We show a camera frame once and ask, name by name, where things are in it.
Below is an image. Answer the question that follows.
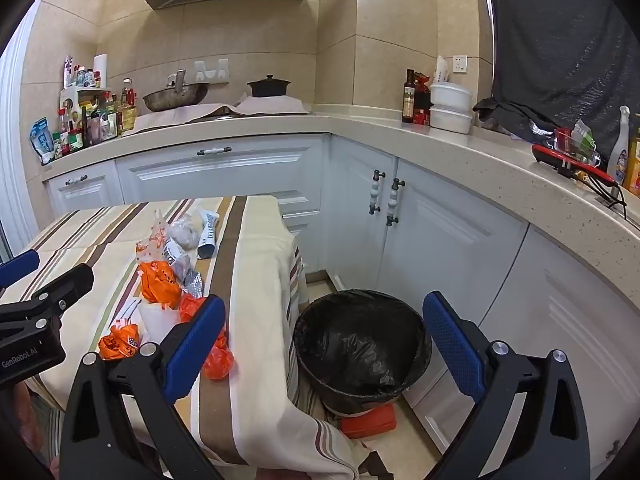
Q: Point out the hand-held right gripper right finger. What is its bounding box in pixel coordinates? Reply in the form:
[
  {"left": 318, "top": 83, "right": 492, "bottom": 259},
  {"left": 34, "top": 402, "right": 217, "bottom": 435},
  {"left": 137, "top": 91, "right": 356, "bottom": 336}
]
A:
[{"left": 422, "top": 290, "right": 593, "bottom": 480}]

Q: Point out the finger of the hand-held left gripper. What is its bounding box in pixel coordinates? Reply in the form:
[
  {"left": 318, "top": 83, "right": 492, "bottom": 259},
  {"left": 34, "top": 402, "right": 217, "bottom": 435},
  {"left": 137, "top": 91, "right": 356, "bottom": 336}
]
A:
[
  {"left": 0, "top": 262, "right": 96, "bottom": 342},
  {"left": 0, "top": 249, "right": 41, "bottom": 288}
]

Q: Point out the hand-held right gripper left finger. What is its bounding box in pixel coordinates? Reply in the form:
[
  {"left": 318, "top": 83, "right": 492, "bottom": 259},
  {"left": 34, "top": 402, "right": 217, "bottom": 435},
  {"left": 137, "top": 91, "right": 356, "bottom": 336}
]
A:
[{"left": 59, "top": 295, "right": 228, "bottom": 480}]

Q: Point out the red orange plastic scrap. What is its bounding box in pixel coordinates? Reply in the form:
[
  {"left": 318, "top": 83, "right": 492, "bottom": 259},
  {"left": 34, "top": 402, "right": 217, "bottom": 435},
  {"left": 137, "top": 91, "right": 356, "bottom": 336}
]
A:
[{"left": 179, "top": 294, "right": 211, "bottom": 323}]

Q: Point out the white tissue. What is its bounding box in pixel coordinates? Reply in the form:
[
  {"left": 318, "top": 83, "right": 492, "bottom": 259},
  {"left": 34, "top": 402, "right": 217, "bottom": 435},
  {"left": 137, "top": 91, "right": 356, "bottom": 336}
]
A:
[{"left": 137, "top": 302, "right": 183, "bottom": 343}]

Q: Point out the silver foil wrapper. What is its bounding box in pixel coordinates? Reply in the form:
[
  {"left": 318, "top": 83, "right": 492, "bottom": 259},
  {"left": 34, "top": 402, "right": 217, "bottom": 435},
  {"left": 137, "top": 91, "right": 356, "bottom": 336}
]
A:
[{"left": 182, "top": 270, "right": 205, "bottom": 297}]

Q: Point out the white sachet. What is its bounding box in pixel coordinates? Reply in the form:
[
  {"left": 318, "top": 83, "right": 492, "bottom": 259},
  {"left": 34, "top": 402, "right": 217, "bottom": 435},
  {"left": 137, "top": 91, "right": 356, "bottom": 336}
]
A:
[{"left": 112, "top": 299, "right": 143, "bottom": 328}]

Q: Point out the large orange plastic bag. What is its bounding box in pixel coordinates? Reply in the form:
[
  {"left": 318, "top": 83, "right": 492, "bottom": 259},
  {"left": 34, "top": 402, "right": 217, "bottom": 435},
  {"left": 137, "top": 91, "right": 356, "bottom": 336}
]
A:
[{"left": 137, "top": 259, "right": 182, "bottom": 308}]

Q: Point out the small orange plastic bag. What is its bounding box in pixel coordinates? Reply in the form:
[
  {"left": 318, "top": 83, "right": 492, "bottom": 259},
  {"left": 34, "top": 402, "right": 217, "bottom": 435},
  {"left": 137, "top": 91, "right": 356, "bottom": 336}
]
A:
[{"left": 98, "top": 323, "right": 141, "bottom": 361}]

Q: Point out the black white wrapper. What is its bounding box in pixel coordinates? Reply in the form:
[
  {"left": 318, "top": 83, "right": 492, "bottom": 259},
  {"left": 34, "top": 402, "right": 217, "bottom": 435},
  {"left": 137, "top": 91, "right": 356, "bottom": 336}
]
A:
[{"left": 162, "top": 240, "right": 193, "bottom": 273}]

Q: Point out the black trash bin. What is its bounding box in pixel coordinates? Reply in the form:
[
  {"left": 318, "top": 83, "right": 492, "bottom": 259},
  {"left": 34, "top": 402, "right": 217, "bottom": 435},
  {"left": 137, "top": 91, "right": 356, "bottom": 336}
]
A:
[{"left": 292, "top": 288, "right": 433, "bottom": 418}]

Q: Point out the clear orange printed wrapper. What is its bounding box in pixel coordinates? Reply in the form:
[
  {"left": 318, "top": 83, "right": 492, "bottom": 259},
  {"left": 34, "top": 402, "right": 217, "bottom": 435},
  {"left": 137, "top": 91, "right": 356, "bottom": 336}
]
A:
[{"left": 136, "top": 207, "right": 168, "bottom": 263}]

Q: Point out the white toothpaste tube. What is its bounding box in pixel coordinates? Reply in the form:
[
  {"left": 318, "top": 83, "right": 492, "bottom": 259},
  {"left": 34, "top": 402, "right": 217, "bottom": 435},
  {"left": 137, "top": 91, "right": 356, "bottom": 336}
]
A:
[{"left": 196, "top": 210, "right": 221, "bottom": 260}]

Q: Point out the clear plastic bag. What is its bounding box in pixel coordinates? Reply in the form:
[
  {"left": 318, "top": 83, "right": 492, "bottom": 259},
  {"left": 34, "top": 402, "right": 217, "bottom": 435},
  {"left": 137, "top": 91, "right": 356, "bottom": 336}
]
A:
[{"left": 167, "top": 212, "right": 203, "bottom": 250}]

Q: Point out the person's left forearm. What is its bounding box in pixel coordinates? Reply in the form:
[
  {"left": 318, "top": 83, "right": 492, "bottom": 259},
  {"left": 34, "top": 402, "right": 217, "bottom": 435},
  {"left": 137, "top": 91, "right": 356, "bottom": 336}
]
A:
[{"left": 0, "top": 382, "right": 51, "bottom": 480}]

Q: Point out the striped tablecloth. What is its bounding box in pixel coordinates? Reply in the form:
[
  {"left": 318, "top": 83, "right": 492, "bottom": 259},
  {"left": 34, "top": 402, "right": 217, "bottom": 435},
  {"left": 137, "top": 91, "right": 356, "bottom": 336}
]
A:
[{"left": 12, "top": 195, "right": 361, "bottom": 480}]

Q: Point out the white kitchen cabinet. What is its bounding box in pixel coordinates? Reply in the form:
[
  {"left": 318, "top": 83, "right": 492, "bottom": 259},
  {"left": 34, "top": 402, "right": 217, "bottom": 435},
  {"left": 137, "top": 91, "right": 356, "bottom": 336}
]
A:
[{"left": 42, "top": 132, "right": 640, "bottom": 480}]

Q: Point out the blue packet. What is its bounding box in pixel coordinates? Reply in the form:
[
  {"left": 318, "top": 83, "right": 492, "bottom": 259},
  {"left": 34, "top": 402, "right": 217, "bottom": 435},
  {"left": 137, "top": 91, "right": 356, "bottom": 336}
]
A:
[{"left": 29, "top": 117, "right": 55, "bottom": 166}]

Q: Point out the white spice rack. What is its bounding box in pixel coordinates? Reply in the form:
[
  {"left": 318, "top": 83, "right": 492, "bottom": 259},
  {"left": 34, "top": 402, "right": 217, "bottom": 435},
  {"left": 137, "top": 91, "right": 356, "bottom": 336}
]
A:
[{"left": 60, "top": 86, "right": 113, "bottom": 141}]

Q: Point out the spice rack with bottles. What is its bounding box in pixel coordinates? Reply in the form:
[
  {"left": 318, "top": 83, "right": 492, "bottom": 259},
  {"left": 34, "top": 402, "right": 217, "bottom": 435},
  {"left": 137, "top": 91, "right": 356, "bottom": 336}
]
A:
[{"left": 50, "top": 55, "right": 138, "bottom": 158}]

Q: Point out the beige stove cloth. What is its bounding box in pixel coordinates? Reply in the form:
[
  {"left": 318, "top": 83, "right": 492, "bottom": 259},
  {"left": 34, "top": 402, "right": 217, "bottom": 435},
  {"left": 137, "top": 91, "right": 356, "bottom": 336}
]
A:
[{"left": 134, "top": 104, "right": 238, "bottom": 133}]

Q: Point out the red hair straightener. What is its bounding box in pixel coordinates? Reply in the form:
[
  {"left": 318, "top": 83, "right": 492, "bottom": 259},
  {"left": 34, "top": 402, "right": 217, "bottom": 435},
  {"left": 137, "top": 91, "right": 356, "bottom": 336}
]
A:
[{"left": 531, "top": 143, "right": 621, "bottom": 191}]

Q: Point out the steel wok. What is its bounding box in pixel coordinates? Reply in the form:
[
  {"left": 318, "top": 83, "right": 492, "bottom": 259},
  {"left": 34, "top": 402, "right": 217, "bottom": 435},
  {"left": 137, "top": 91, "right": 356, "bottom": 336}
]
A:
[{"left": 142, "top": 71, "right": 210, "bottom": 113}]

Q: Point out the white bowl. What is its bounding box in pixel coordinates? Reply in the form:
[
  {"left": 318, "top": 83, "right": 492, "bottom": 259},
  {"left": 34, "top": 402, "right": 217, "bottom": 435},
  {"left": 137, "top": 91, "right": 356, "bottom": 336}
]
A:
[
  {"left": 429, "top": 81, "right": 474, "bottom": 111},
  {"left": 429, "top": 106, "right": 473, "bottom": 134}
]

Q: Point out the red clear container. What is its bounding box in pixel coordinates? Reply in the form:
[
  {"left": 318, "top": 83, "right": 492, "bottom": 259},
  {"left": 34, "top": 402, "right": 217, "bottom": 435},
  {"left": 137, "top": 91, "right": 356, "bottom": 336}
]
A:
[{"left": 554, "top": 127, "right": 601, "bottom": 166}]

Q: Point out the red snack packet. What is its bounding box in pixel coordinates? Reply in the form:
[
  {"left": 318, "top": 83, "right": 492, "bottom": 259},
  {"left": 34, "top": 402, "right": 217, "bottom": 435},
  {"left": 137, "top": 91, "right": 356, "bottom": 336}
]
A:
[{"left": 414, "top": 72, "right": 433, "bottom": 126}]

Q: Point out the green white packet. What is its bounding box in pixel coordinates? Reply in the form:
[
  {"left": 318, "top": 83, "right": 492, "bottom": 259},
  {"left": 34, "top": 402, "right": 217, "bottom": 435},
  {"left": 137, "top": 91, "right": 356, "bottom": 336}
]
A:
[{"left": 570, "top": 120, "right": 596, "bottom": 153}]

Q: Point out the dark oil bottle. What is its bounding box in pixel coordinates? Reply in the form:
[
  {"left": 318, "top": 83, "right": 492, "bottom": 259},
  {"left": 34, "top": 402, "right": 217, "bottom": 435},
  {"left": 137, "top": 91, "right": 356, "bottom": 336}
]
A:
[{"left": 401, "top": 69, "right": 417, "bottom": 124}]

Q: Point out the white stove cloth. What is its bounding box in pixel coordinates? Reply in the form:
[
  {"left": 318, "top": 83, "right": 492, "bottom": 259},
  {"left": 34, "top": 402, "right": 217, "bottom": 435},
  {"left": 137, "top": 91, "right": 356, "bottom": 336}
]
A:
[{"left": 235, "top": 95, "right": 311, "bottom": 115}]

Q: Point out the white spray bottle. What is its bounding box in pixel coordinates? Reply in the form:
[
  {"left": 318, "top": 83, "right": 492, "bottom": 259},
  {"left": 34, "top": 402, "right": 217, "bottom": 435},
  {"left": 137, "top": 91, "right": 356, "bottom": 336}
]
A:
[{"left": 606, "top": 106, "right": 632, "bottom": 183}]

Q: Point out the yellow bottle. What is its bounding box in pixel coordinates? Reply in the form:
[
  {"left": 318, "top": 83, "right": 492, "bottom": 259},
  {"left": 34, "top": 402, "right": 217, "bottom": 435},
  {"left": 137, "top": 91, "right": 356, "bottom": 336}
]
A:
[{"left": 625, "top": 127, "right": 640, "bottom": 196}]

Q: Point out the black lidded pot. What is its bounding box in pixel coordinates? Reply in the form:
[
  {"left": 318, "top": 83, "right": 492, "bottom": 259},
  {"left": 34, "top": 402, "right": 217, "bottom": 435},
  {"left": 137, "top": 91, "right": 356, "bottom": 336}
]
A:
[{"left": 246, "top": 74, "right": 291, "bottom": 98}]

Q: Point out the dark cloth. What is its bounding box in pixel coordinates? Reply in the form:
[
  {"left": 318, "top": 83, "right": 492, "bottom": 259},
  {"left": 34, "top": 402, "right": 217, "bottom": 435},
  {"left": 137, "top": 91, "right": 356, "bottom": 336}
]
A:
[{"left": 472, "top": 0, "right": 640, "bottom": 161}]

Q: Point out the cabinet door handle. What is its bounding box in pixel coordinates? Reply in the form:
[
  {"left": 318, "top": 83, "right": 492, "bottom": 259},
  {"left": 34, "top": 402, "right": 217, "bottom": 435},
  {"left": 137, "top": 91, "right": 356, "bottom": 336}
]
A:
[
  {"left": 369, "top": 170, "right": 386, "bottom": 215},
  {"left": 386, "top": 178, "right": 405, "bottom": 226}
]

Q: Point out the black cable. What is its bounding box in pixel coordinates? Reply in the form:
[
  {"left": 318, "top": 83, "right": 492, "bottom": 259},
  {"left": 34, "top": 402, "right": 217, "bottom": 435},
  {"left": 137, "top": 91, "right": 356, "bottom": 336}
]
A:
[{"left": 580, "top": 170, "right": 628, "bottom": 218}]

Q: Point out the white wall hook rack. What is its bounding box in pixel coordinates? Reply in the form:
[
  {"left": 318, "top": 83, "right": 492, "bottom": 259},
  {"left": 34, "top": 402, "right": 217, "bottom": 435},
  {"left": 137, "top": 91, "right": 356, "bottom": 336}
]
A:
[{"left": 194, "top": 58, "right": 231, "bottom": 82}]

